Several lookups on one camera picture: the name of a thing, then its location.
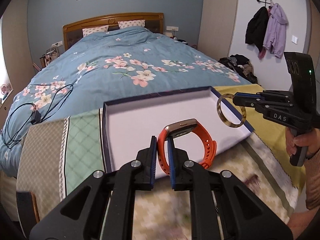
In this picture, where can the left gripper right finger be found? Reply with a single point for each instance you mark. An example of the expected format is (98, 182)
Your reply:
(175, 164)

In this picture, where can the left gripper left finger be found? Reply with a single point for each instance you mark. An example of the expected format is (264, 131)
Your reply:
(150, 164)

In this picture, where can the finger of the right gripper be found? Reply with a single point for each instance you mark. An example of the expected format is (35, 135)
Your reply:
(247, 95)
(254, 102)

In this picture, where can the tortoiseshell bangle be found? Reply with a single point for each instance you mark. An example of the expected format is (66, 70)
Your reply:
(241, 116)

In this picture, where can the orange smart watch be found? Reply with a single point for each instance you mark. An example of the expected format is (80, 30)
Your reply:
(191, 136)

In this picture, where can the right forearm pink sleeve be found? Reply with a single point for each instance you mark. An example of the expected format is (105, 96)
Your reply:
(301, 220)

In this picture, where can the right hand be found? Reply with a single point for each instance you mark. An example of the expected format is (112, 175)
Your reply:
(309, 140)

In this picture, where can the pile of dark clothes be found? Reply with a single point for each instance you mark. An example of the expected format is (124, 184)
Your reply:
(242, 65)

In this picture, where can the dark blue tray box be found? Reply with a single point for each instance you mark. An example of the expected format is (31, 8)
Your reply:
(127, 125)

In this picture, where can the purple jacket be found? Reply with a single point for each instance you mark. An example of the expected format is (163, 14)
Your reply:
(275, 36)

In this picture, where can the black jacket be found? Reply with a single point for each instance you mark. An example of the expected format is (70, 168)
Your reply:
(256, 28)

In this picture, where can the patchwork patterned table cloth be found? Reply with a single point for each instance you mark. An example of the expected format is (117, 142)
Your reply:
(57, 156)

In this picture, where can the blue floral duvet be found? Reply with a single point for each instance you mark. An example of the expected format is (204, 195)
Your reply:
(102, 67)

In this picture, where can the wooden headboard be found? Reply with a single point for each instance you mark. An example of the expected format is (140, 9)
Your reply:
(72, 33)

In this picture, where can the right patterned pillow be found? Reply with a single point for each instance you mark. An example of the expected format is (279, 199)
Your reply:
(131, 23)

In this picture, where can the patterned pillow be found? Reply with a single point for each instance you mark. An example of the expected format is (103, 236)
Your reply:
(131, 23)
(91, 30)

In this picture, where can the left patterned pillow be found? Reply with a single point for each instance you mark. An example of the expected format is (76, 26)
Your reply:
(91, 30)

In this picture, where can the nightstand clutter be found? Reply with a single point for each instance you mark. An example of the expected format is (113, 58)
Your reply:
(51, 54)

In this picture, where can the white light switch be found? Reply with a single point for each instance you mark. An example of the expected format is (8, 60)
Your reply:
(294, 39)

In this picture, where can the wall coat hooks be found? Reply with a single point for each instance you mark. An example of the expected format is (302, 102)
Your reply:
(266, 2)

